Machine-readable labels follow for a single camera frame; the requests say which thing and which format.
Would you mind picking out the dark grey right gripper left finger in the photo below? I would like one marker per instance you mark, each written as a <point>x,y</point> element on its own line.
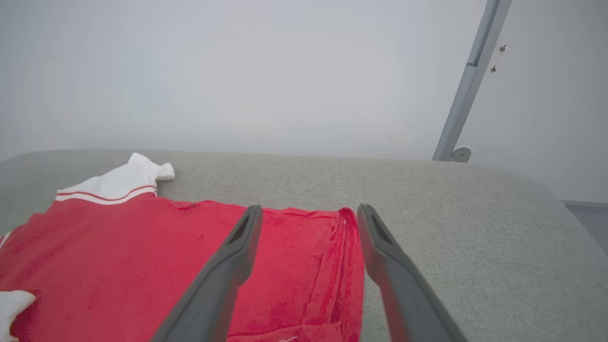
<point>223,280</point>

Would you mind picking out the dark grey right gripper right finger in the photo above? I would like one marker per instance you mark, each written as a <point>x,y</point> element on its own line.
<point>403,294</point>

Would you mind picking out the red and white shirt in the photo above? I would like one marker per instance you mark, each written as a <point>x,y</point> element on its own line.
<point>118,266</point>

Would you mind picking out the grey slanted metal bar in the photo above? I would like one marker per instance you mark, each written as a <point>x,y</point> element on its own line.
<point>468,80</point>

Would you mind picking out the grey metal foot bracket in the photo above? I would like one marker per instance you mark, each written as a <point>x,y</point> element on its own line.
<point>461,154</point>

